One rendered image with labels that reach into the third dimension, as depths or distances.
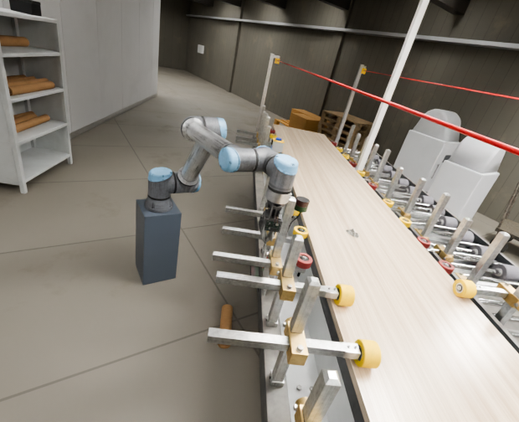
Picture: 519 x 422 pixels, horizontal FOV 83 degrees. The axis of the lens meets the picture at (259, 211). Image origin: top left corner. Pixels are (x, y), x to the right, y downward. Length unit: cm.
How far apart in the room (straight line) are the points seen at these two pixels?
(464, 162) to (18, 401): 504
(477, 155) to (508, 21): 258
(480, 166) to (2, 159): 547
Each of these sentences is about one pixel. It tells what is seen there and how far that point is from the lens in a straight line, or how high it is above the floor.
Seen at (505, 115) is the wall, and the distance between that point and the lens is 647.
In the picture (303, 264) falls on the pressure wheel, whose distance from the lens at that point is 136.
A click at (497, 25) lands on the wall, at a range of 686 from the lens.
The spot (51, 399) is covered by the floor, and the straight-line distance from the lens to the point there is 201.
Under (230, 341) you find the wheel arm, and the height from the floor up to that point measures 95.
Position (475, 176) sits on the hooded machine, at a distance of 490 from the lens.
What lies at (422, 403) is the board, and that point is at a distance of 113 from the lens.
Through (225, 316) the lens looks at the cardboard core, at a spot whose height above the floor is 8.
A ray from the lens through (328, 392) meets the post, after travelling 74.
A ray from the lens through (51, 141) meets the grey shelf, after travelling 445.
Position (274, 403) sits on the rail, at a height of 70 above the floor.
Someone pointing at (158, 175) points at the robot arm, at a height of 86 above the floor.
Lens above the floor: 168
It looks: 28 degrees down
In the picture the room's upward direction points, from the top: 13 degrees clockwise
